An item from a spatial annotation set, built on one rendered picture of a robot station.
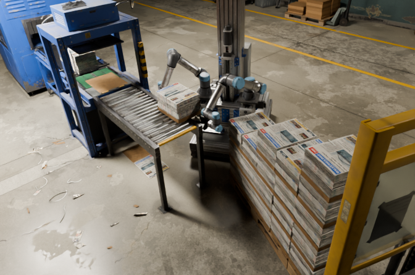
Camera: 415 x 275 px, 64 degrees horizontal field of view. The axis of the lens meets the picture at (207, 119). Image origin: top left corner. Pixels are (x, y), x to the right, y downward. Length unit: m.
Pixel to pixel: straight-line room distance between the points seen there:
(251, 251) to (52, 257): 1.78
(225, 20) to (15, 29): 3.61
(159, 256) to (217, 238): 0.55
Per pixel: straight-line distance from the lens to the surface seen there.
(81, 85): 4.43
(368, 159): 1.46
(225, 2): 3.49
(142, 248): 3.29
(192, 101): 3.27
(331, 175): 2.04
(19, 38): 6.10
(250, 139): 2.98
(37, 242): 3.70
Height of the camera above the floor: 2.58
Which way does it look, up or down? 32 degrees down
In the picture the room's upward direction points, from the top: 3 degrees counter-clockwise
